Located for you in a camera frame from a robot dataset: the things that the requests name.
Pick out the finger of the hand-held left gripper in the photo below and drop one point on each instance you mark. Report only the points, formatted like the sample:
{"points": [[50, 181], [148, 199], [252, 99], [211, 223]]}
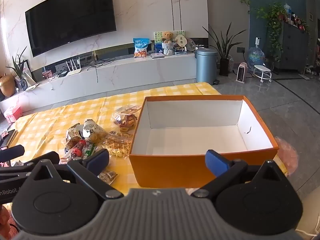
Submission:
{"points": [[12, 153], [22, 168]]}

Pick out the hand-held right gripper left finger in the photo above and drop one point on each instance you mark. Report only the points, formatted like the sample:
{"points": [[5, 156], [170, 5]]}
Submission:
{"points": [[100, 158]]}

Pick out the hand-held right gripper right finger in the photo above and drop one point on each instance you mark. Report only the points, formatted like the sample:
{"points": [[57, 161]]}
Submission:
{"points": [[215, 160]]}

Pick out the green candy packet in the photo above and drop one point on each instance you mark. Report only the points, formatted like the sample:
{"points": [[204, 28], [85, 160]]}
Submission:
{"points": [[89, 151]]}

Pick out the red cap candy bottle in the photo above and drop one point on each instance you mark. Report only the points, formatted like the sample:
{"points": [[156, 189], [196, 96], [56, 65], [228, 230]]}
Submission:
{"points": [[75, 151]]}

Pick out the white box orange rim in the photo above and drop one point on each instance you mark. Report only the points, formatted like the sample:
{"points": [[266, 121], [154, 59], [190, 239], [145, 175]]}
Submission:
{"points": [[187, 135]]}

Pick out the person's left hand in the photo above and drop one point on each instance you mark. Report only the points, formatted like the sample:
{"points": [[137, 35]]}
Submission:
{"points": [[3, 220]]}

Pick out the small clear snack packet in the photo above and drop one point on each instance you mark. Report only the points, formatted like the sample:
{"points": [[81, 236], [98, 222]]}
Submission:
{"points": [[108, 176]]}

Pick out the clear fried noodle packet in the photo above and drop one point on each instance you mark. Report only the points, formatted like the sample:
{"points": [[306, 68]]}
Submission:
{"points": [[117, 144]]}

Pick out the white chips packet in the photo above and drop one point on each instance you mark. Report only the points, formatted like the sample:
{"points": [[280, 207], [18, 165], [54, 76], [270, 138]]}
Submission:
{"points": [[93, 130]]}

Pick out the brown striped snack packet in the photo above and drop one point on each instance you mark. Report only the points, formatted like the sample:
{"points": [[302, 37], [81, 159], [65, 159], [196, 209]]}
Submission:
{"points": [[72, 137]]}

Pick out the pink gift box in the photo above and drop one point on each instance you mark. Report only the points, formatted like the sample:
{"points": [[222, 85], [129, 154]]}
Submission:
{"points": [[13, 114]]}

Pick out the clear cookie bag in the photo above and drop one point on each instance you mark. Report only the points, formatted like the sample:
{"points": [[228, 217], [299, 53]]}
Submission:
{"points": [[125, 120]]}

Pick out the yellow checkered tablecloth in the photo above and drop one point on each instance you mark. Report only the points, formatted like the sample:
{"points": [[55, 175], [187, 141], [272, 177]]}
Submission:
{"points": [[62, 115]]}

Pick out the brown gourd vase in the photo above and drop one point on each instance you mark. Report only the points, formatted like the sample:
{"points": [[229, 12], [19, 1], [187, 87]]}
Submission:
{"points": [[7, 86]]}

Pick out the plant in glass vase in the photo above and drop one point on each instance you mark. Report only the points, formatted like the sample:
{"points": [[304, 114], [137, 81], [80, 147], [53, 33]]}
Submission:
{"points": [[22, 82]]}

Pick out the pink plastic bag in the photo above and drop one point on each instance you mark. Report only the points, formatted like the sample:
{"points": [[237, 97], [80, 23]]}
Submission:
{"points": [[287, 152]]}

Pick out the white marble television console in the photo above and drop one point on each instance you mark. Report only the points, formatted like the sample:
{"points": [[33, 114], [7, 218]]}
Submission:
{"points": [[125, 72]]}

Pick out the white router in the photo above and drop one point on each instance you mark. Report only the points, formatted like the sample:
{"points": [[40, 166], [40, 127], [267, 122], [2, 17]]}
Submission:
{"points": [[75, 72]]}

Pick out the potted long leaf plant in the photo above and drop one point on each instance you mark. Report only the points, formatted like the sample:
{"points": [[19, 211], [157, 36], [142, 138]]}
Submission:
{"points": [[224, 66]]}

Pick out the blue metal trash can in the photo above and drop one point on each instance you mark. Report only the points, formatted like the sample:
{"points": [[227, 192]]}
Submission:
{"points": [[206, 65]]}

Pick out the white round rolling stool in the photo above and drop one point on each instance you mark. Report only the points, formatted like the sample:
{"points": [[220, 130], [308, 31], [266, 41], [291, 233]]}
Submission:
{"points": [[262, 68]]}

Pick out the blue water jug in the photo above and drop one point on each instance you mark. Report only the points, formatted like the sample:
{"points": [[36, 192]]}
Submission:
{"points": [[256, 56]]}

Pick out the small blue box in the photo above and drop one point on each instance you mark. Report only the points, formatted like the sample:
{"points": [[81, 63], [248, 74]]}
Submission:
{"points": [[180, 52]]}

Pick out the blue snack bag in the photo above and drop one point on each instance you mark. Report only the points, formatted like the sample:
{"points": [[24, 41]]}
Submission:
{"points": [[141, 48]]}

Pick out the decorative plate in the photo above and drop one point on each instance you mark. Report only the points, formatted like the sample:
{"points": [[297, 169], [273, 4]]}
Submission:
{"points": [[191, 44]]}

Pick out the round paper fan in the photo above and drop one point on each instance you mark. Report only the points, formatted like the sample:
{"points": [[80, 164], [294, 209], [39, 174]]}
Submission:
{"points": [[180, 41]]}

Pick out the snack bags on counter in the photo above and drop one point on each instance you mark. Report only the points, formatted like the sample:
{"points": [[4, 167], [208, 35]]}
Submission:
{"points": [[158, 41]]}

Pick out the brown teddy bear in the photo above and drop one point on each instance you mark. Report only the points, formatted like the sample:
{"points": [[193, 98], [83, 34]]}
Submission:
{"points": [[167, 37]]}

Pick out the grey blue cabinet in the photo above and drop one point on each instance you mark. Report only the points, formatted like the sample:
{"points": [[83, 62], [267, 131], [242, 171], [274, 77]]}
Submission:
{"points": [[292, 47]]}

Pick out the black flat television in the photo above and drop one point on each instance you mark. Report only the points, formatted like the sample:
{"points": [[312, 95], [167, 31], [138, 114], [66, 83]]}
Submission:
{"points": [[70, 17]]}

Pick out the hanging pothos plant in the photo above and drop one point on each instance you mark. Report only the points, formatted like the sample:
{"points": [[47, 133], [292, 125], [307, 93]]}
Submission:
{"points": [[273, 22]]}

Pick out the row of cabinet ornaments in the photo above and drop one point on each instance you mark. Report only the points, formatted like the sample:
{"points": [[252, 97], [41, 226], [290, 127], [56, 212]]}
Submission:
{"points": [[297, 21]]}

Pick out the small pink picture frame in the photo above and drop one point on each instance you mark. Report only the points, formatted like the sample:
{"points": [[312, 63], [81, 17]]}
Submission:
{"points": [[47, 75]]}

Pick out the wall outlet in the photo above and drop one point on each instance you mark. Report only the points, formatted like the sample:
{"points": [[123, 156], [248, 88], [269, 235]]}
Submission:
{"points": [[240, 50]]}

